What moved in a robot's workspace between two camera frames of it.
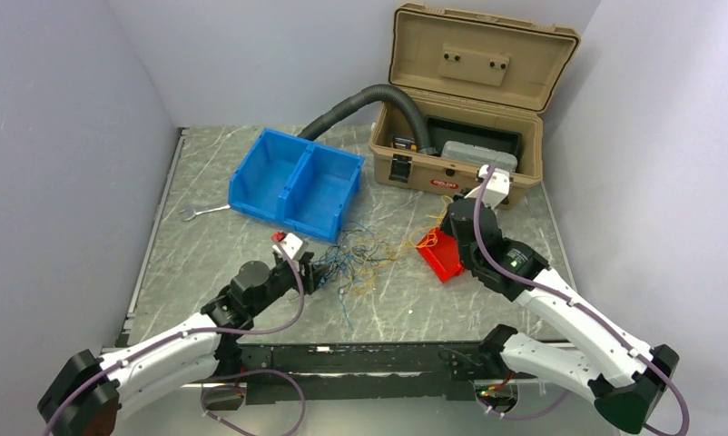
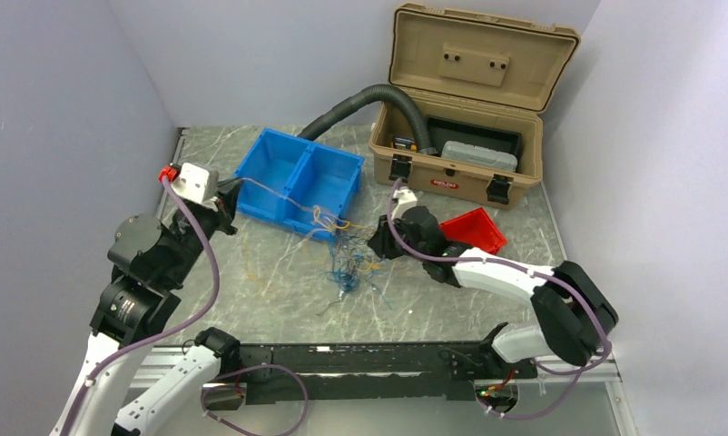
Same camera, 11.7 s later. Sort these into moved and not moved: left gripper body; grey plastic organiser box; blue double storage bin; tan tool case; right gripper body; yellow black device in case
Moved: right gripper body; left gripper body
Not moved: blue double storage bin; grey plastic organiser box; tan tool case; yellow black device in case
